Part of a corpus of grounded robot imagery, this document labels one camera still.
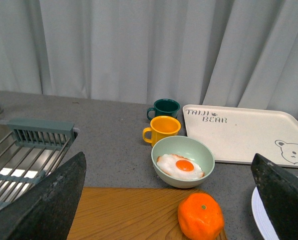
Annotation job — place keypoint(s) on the dark green mug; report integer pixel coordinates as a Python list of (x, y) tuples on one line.
[(163, 107)]

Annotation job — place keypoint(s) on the yellow mug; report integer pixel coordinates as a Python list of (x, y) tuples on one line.
[(161, 127)]

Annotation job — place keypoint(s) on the wooden cutting board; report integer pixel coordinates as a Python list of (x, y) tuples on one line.
[(128, 213)]

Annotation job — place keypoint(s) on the fake fried egg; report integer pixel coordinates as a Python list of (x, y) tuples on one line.
[(179, 167)]

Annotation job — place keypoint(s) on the white curtain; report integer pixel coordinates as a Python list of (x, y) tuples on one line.
[(231, 53)]

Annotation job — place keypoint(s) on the beige bear serving tray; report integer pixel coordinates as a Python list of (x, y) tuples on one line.
[(235, 135)]

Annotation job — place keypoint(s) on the green sink drying rack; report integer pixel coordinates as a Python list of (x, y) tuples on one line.
[(12, 187)]

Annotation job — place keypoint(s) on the pale green bowl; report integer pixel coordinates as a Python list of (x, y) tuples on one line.
[(189, 149)]

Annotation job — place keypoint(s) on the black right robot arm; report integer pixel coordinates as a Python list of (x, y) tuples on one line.
[(270, 176)]

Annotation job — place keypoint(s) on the orange mandarin fruit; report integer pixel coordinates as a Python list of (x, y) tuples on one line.
[(200, 217)]

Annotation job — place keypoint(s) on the white round plate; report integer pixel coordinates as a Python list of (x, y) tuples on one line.
[(259, 215)]

